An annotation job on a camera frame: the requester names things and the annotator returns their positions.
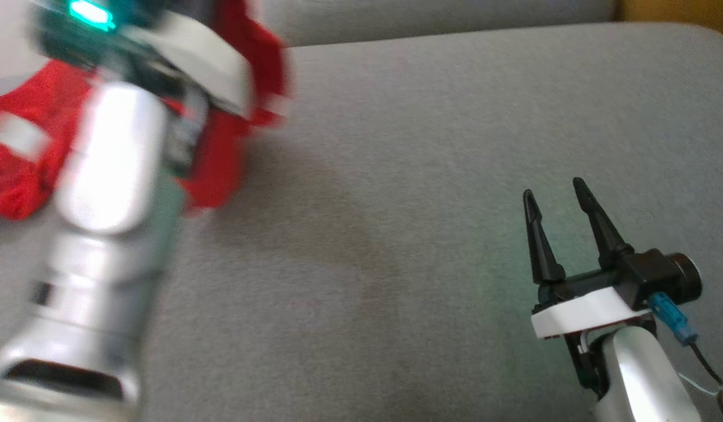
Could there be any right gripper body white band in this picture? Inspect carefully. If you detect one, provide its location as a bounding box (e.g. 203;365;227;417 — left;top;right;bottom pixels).
530;267;658;402

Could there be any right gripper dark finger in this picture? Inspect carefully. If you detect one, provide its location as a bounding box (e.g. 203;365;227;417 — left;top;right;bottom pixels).
522;189;568;287
572;176;636;271

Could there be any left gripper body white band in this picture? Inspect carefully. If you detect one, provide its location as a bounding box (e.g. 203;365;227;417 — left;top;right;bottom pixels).
30;0;256;176

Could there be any red white basketball jersey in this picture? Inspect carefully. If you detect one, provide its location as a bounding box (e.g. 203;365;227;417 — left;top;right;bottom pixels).
0;0;293;221

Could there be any grey sofa seat cushion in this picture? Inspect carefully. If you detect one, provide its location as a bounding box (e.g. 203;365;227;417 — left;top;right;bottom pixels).
0;22;723;422

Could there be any yellow sofa cushion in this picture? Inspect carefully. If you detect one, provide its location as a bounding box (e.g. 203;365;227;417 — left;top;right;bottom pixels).
616;0;723;43

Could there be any grey sofa back cushion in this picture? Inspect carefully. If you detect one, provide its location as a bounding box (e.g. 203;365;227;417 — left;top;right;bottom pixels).
257;0;621;49

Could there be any right camera cable blue plug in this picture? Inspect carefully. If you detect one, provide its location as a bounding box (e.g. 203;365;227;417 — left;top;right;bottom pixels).
647;291;723;405

